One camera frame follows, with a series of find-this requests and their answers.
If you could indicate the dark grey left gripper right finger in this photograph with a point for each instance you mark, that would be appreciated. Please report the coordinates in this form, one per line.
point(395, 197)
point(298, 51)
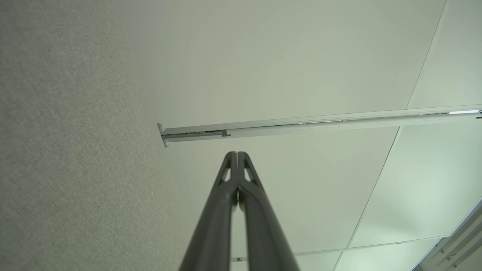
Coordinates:
point(263, 233)

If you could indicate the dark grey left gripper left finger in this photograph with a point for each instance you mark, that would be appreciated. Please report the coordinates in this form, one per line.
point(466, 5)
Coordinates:
point(214, 226)

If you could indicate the grey fabric sofa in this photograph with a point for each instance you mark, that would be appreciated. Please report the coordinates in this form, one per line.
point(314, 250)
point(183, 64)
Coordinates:
point(56, 150)

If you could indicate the grey partition post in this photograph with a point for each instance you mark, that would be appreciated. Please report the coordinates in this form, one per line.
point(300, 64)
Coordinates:
point(301, 126)

